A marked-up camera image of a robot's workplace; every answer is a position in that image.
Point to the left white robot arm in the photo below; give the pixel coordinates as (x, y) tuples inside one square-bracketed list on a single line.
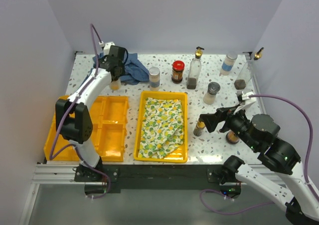
[(74, 126)]

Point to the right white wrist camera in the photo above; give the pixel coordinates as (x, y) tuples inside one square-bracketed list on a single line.
[(245, 100)]

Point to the red lid sauce jar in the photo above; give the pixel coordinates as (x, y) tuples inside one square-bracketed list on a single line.
[(177, 71)]

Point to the blue checkered shirt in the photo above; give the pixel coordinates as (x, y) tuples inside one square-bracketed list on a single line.
[(134, 71)]

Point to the glass oil bottle gold pourer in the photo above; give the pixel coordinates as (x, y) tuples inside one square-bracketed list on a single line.
[(195, 69)]

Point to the corner glass bottle gold pourer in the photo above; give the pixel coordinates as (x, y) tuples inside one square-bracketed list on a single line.
[(248, 70)]

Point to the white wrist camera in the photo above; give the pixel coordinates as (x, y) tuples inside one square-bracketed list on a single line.
[(105, 47), (245, 100)]

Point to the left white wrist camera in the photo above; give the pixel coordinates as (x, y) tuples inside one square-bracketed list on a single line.
[(105, 47)]

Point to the yellow compartment organizer tray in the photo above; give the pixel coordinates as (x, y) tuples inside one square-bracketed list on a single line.
[(109, 118)]

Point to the red cap soy bottle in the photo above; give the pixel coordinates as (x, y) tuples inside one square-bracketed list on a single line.
[(232, 138)]

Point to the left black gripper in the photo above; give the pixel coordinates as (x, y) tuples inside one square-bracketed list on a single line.
[(123, 70)]

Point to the lemon print cloth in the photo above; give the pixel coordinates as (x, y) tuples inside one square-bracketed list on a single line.
[(162, 130)]

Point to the yellow flat tray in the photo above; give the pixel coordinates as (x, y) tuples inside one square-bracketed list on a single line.
[(180, 154)]

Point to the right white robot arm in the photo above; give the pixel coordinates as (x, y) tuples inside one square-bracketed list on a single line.
[(260, 134)]

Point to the blue label spice jar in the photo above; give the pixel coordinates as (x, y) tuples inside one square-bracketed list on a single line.
[(154, 78)]

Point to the grey cap salt grinder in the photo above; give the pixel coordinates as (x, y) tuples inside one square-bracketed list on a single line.
[(212, 90)]

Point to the dark bottle gold band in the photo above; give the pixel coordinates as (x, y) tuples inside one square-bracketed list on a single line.
[(199, 128)]

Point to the black cap seasoning shaker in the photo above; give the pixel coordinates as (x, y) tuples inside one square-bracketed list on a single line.
[(115, 85)]

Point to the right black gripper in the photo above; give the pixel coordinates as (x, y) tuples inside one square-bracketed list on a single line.
[(211, 119)]

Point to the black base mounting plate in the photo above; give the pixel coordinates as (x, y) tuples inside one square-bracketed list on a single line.
[(156, 177)]

